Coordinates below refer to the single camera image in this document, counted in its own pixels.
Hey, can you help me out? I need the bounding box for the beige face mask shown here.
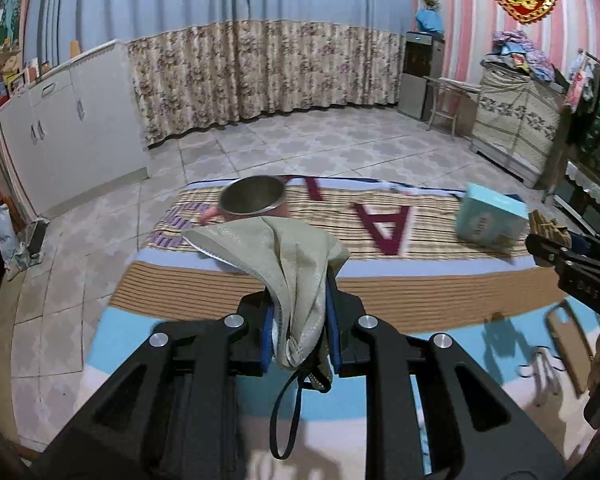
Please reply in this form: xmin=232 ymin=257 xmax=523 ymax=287
xmin=184 ymin=216 xmax=350 ymax=460

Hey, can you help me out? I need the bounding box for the small brown figurine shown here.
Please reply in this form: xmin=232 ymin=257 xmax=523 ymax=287
xmin=529 ymin=209 xmax=572 ymax=248

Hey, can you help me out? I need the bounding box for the low lace-covered tv stand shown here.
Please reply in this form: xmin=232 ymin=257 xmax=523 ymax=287
xmin=553 ymin=160 xmax=600 ymax=235

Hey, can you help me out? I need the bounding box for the teal cardboard box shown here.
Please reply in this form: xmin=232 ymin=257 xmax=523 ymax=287
xmin=455 ymin=183 xmax=528 ymax=252

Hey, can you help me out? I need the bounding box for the pink mug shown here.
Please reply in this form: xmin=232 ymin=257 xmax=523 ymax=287
xmin=198 ymin=174 xmax=289 ymax=226

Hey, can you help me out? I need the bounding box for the cloth-covered cabinet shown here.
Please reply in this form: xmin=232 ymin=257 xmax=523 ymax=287
xmin=470 ymin=63 xmax=562 ymax=188

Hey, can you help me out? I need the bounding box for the clothes rack with garments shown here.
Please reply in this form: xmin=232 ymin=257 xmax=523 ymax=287
xmin=543 ymin=49 xmax=600 ymax=198

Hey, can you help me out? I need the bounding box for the small metal folding table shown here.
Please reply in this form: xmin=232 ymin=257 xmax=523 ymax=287
xmin=425 ymin=76 xmax=481 ymax=139

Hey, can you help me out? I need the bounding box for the pile of folded clothes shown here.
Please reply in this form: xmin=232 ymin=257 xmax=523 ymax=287
xmin=492 ymin=30 xmax=555 ymax=84

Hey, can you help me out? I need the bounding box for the grey water dispenser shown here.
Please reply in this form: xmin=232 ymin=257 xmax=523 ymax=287
xmin=398 ymin=32 xmax=444 ymax=122

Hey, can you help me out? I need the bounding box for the blue bag on dispenser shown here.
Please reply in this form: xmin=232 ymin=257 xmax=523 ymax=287
xmin=415 ymin=9 xmax=444 ymax=37

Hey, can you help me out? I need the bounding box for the white cabinet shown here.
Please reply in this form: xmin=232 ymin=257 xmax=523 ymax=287
xmin=0 ymin=40 xmax=149 ymax=218

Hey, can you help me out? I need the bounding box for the blue floral curtain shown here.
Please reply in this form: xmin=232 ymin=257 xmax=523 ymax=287
xmin=22 ymin=0 xmax=413 ymax=145

